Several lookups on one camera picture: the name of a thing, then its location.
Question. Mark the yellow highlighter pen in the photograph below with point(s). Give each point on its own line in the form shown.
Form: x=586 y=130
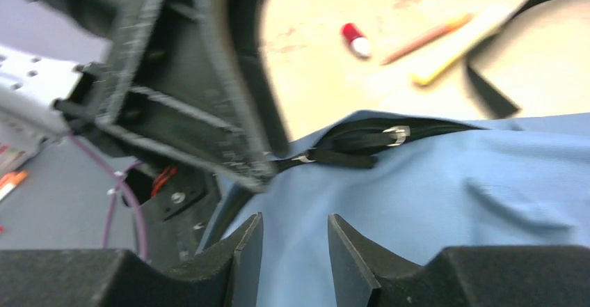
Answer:
x=436 y=61

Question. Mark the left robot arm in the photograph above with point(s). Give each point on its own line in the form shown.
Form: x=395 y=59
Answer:
x=31 y=85

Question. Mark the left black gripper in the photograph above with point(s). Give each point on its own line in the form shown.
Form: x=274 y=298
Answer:
x=185 y=80

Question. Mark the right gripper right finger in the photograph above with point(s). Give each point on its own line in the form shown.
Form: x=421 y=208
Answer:
x=367 y=274

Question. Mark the orange marker pen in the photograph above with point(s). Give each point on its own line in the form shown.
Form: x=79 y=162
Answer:
x=428 y=36

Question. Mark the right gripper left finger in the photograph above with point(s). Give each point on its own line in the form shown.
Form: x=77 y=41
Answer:
x=225 y=274

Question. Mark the blue student backpack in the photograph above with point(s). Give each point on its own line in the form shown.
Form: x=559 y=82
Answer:
x=495 y=211

